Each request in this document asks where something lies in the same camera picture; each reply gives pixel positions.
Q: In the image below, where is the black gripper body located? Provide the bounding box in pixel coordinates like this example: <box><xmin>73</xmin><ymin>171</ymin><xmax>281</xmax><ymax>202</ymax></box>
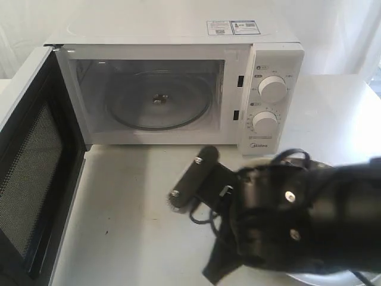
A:
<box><xmin>229</xmin><ymin>160</ymin><xmax>314</xmax><ymax>262</ymax></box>

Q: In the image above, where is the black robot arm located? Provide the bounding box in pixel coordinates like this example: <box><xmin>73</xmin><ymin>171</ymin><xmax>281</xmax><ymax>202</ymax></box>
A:
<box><xmin>203</xmin><ymin>159</ymin><xmax>380</xmax><ymax>284</ymax></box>

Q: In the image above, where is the glass microwave turntable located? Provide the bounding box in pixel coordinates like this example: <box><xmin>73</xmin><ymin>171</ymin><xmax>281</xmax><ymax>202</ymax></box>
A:
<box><xmin>104</xmin><ymin>71</ymin><xmax>214</xmax><ymax>131</ymax></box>

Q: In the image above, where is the white microwave oven body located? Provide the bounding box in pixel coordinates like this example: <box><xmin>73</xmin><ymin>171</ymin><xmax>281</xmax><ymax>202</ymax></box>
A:
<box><xmin>46</xmin><ymin>16</ymin><xmax>304</xmax><ymax>156</ymax></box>

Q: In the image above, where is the lower white control knob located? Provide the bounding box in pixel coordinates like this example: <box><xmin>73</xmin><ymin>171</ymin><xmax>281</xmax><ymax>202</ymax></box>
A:
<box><xmin>252</xmin><ymin>111</ymin><xmax>278</xmax><ymax>135</ymax></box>

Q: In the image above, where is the white control knob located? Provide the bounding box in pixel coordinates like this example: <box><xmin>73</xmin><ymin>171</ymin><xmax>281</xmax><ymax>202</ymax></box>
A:
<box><xmin>258</xmin><ymin>76</ymin><xmax>287</xmax><ymax>102</ymax></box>
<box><xmin>252</xmin><ymin>111</ymin><xmax>278</xmax><ymax>135</ymax></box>

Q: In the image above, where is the round stainless steel plate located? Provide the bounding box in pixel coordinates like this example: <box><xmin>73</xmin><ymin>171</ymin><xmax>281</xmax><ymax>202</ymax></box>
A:
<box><xmin>286</xmin><ymin>268</ymin><xmax>364</xmax><ymax>285</ymax></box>

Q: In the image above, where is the upper white control knob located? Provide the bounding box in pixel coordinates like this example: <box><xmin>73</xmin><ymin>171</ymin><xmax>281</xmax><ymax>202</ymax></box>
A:
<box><xmin>258</xmin><ymin>76</ymin><xmax>287</xmax><ymax>102</ymax></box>

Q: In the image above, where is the blue white label sticker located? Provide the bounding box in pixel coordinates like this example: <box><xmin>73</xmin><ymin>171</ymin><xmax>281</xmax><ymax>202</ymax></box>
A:
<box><xmin>207</xmin><ymin>20</ymin><xmax>261</xmax><ymax>36</ymax></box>

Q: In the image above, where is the black camera cable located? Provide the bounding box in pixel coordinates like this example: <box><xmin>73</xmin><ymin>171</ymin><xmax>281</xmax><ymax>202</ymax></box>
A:
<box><xmin>187</xmin><ymin>148</ymin><xmax>313</xmax><ymax>239</ymax></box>

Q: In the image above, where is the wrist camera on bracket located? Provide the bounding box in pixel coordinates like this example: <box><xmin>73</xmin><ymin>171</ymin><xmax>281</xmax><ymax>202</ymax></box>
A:
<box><xmin>168</xmin><ymin>145</ymin><xmax>237</xmax><ymax>213</ymax></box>

